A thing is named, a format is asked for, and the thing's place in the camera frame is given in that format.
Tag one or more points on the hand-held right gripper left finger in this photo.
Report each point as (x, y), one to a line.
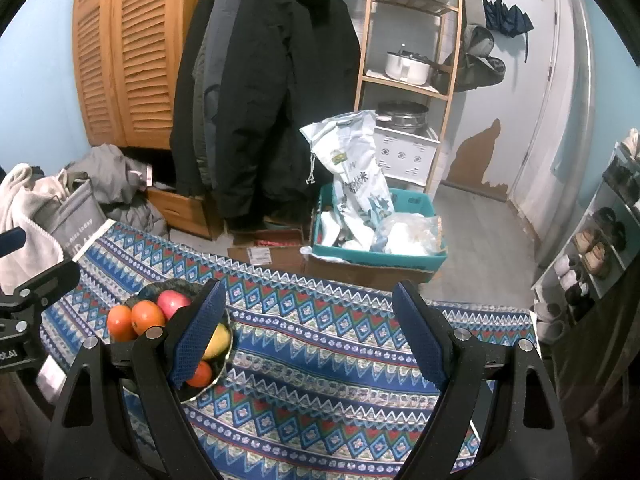
(195, 340)

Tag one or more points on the wooden louvered wardrobe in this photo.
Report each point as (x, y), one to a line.
(130, 50)

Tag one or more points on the red apple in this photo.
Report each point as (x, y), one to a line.
(172, 304)

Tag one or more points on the grey tote bag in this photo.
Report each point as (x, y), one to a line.
(75, 220)

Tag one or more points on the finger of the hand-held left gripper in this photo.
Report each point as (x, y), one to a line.
(11, 240)
(50, 277)

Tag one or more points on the grey jacket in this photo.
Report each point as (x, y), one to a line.
(215, 35)

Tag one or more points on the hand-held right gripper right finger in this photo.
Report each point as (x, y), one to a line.
(420, 340)

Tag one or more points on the yellow mango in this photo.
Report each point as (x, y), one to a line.
(218, 341)

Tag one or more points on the wooden drawer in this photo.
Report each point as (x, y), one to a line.
(175, 212)

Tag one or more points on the group of shoes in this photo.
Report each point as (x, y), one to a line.
(595, 255)

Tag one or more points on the steel pot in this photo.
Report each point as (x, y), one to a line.
(402, 117)

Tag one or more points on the dark blue umbrella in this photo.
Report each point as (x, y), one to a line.
(510, 17)

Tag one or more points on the brown cardboard box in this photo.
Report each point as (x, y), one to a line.
(360, 272)

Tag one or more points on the clear plastic bag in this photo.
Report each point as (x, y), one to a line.
(410, 232)

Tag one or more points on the white plastic basket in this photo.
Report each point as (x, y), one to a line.
(405, 157)

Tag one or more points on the teal box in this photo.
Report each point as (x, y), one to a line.
(380, 260)

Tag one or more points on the blue patterned tablecloth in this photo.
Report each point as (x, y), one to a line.
(325, 340)

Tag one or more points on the black coat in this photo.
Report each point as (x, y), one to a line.
(280, 85)

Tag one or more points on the white towel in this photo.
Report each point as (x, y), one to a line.
(20, 200)

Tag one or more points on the dark glass plate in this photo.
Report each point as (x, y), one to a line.
(150, 291)

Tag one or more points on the grey clothes pile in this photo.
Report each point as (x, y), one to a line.
(105, 175)

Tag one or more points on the grey hanging bag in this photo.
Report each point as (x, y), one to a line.
(480, 67)

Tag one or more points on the white door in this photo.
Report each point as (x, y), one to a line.
(550, 110)

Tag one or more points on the white cooking pot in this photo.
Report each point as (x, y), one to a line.
(407, 70)

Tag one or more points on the grey shoe rack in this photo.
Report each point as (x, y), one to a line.
(600, 195)

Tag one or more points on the white printed rice bag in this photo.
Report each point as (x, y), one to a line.
(350, 160)

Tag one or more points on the wooden shelf rack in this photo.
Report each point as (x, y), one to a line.
(400, 85)

